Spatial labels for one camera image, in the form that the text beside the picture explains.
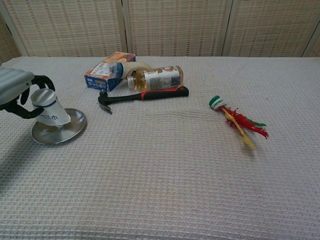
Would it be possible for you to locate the blue and orange carton box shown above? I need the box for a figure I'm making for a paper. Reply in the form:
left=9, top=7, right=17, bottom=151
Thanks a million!
left=84, top=51, right=137, bottom=93

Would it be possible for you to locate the beige bottle clear cap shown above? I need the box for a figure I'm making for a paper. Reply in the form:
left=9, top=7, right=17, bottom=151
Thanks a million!
left=106, top=61, right=153, bottom=81

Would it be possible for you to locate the grey waffle weave tablecloth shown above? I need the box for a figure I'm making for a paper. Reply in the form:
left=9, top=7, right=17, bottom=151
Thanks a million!
left=0, top=56, right=320, bottom=240

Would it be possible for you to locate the clear bottle amber drink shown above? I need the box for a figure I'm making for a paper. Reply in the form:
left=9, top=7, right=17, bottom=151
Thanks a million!
left=127, top=65, right=184, bottom=92

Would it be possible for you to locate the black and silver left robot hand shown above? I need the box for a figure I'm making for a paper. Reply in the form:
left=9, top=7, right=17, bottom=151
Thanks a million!
left=0, top=66, right=56, bottom=120

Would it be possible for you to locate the black hammer red grip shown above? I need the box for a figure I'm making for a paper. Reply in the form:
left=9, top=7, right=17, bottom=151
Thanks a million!
left=97, top=86, right=190, bottom=115

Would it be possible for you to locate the round metal plate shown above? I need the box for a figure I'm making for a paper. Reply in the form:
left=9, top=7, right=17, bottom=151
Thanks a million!
left=30, top=108, right=88, bottom=145

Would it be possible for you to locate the woven beige folding screen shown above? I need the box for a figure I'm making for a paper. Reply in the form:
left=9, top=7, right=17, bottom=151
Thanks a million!
left=0, top=0, right=320, bottom=65

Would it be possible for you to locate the white paper cup blue print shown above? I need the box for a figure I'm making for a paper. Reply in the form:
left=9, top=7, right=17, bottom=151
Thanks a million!
left=29, top=89, right=72, bottom=127

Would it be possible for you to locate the red green yellow feather shuttlecock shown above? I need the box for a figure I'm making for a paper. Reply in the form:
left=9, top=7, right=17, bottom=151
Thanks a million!
left=208, top=95, right=270, bottom=150

